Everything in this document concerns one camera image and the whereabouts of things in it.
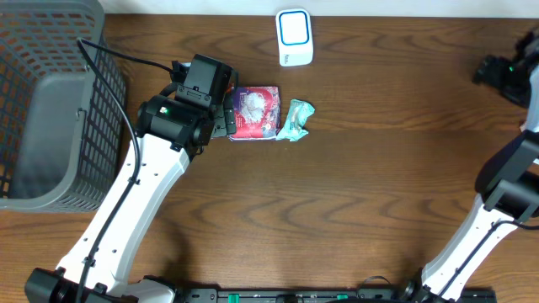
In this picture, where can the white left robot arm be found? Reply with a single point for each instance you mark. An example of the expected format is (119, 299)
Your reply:
(172, 128)

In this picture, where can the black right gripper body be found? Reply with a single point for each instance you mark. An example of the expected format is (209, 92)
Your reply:
(487, 71)

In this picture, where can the grey plastic mesh basket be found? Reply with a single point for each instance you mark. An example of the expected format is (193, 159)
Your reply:
(61, 102)

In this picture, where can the teal snack packet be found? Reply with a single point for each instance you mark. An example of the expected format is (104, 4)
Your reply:
(298, 114)

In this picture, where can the red purple snack bag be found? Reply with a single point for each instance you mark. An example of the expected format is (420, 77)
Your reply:
(257, 113)

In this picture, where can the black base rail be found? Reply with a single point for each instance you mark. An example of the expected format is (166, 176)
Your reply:
(364, 293)

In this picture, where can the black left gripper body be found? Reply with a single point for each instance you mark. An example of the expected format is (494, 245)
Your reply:
(230, 119)

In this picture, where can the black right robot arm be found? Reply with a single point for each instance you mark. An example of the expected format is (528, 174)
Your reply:
(506, 190)

